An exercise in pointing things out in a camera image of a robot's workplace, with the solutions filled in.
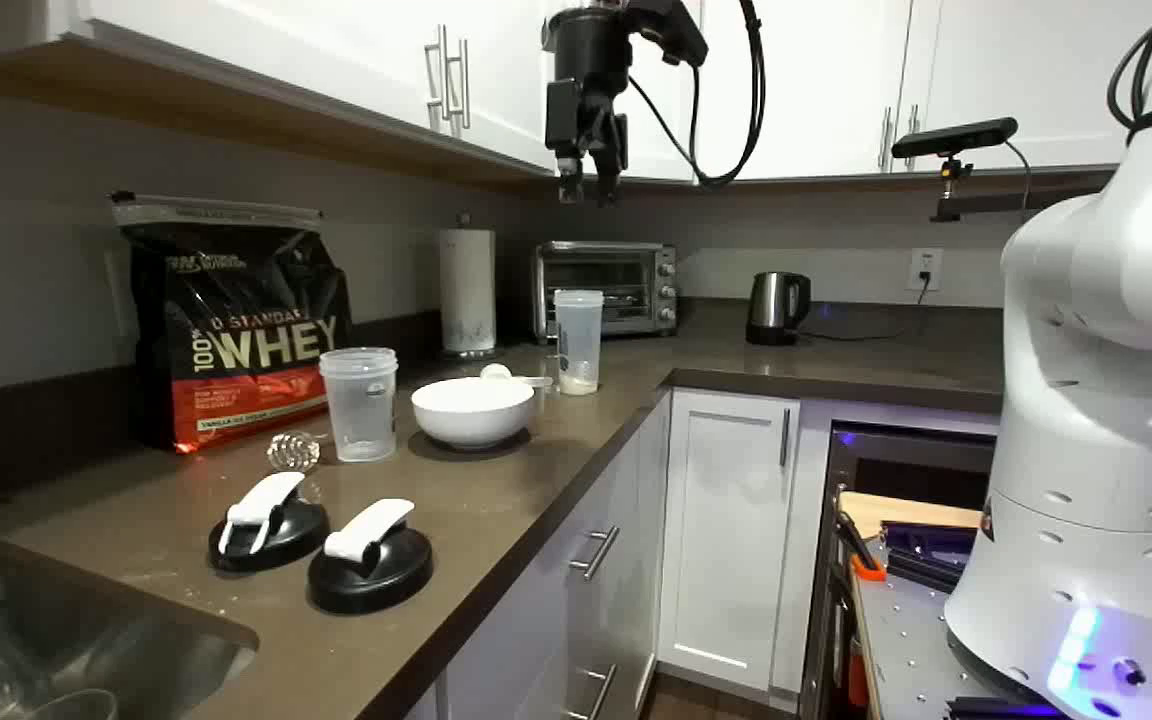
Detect black stereo camera bar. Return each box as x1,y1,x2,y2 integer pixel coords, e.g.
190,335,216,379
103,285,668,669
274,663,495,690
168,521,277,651
888,110,1025,163

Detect white lower cabinet door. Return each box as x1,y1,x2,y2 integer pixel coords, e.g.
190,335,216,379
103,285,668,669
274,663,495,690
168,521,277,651
651,383,809,697

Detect steel kitchen sink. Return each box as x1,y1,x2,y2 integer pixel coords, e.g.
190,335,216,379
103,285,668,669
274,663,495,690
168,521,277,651
0,536,264,720

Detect crumpled clear plastic piece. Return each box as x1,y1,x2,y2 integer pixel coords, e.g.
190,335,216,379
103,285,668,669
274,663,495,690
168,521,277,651
264,428,328,477

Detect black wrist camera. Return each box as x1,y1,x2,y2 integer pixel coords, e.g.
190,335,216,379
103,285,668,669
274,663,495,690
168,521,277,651
628,0,712,73

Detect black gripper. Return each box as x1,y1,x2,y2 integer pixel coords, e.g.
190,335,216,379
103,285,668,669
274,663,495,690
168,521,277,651
540,2,636,206

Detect orange and black tool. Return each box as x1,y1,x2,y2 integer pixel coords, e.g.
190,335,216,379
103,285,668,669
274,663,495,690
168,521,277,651
827,501,896,588

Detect silver drawer handle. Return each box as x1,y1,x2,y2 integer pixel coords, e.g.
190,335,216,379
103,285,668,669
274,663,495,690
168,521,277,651
561,661,621,720
568,522,624,584

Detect steel electric kettle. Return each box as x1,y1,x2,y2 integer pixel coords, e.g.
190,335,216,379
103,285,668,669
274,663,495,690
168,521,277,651
746,267,818,349

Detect white upper wall cabinet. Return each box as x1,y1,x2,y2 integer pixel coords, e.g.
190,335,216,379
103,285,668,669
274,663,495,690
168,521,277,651
0,0,561,189
621,0,1152,189

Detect black kettle power cord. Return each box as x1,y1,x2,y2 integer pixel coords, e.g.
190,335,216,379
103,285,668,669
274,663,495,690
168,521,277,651
802,270,940,349

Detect black items in cart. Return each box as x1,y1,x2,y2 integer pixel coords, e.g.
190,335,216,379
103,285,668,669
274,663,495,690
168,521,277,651
876,517,986,595

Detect black red whey protein bag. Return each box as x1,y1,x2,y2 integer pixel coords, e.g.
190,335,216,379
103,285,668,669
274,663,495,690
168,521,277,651
121,219,357,456

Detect wooden board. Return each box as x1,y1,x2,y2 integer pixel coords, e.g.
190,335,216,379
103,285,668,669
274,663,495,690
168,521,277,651
836,488,987,539

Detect white drawer bank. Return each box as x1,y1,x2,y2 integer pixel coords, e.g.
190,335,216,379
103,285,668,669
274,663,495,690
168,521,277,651
410,395,677,720

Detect grey speckled robot table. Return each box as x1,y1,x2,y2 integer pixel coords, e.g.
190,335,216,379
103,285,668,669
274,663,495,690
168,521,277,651
852,567,1152,720

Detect white wall outlet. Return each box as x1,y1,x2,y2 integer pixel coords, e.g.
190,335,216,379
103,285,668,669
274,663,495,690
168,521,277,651
908,244,947,294

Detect white paper towel roll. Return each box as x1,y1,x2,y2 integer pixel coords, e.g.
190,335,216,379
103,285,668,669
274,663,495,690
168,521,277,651
435,216,502,358

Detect silver toaster oven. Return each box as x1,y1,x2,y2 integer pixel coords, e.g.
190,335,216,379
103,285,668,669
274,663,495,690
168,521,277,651
529,234,683,341

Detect grey horizontal wall bar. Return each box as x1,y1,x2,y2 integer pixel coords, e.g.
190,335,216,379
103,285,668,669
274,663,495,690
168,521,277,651
107,189,328,231

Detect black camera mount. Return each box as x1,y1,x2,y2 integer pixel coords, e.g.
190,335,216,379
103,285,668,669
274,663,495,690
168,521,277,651
930,154,986,228

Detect white ceramic bowl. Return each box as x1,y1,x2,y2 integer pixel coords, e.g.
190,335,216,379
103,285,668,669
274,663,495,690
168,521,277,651
410,370,540,453

